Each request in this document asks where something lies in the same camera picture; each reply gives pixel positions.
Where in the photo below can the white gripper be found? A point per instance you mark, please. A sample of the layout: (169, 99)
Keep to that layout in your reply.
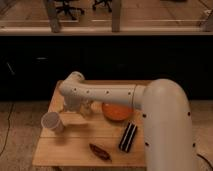
(72, 103)

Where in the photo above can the white ceramic cup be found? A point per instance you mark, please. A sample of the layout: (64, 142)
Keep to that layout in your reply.
(52, 122)

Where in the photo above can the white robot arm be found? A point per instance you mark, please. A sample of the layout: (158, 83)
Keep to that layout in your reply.
(167, 120)

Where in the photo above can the orange bowl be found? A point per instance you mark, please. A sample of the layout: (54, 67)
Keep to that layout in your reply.
(114, 112)

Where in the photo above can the wooden table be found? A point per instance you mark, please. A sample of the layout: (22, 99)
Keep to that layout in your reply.
(71, 147)

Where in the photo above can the dark brown oblong object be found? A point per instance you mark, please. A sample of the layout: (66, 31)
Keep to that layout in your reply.
(102, 154)

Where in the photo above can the black white striped block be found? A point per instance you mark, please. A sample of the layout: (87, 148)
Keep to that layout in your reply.
(127, 138)

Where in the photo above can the left black office chair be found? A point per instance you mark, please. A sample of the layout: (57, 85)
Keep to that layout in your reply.
(66, 8)

